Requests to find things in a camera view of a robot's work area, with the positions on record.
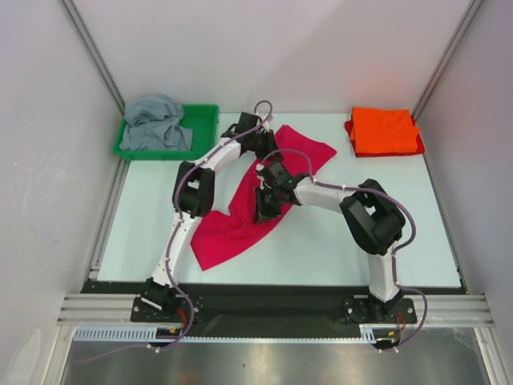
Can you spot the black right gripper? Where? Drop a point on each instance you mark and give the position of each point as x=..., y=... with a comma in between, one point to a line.
x=265, y=196

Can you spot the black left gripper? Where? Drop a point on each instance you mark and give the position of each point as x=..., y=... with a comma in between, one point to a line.
x=269, y=146

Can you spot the crimson red t shirt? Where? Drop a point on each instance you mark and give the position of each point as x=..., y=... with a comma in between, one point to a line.
x=221, y=237

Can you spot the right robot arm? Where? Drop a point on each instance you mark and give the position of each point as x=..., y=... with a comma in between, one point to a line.
x=374, y=222

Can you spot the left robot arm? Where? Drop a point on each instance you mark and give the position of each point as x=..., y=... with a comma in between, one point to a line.
x=192, y=200

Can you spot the green plastic bin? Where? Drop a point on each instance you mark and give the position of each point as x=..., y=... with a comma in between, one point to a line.
x=201, y=118

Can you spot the crumpled grey t shirt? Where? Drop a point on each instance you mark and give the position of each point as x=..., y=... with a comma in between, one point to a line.
x=153, y=125

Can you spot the folded orange t shirt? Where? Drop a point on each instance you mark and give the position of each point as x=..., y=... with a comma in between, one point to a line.
x=382, y=120

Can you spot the aluminium front extrusion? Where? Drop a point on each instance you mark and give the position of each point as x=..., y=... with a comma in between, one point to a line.
x=456, y=311

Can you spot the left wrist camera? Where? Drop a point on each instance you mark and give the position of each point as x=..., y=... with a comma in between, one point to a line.
x=252, y=123

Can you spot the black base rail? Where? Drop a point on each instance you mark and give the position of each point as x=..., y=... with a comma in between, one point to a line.
x=310, y=310

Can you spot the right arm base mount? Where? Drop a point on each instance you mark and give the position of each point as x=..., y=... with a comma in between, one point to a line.
x=369, y=310

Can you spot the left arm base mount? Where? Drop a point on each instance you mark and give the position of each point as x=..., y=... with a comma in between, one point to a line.
x=143, y=312

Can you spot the white slotted cable duct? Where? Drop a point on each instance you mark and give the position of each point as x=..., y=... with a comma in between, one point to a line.
x=163, y=335

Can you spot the aluminium frame post left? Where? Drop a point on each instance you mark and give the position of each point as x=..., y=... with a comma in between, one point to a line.
x=85, y=37

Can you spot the aluminium frame post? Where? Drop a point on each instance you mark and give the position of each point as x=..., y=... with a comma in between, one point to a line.
x=85, y=37
x=456, y=39

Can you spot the aluminium frame post right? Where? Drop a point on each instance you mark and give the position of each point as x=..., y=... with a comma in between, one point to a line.
x=456, y=39

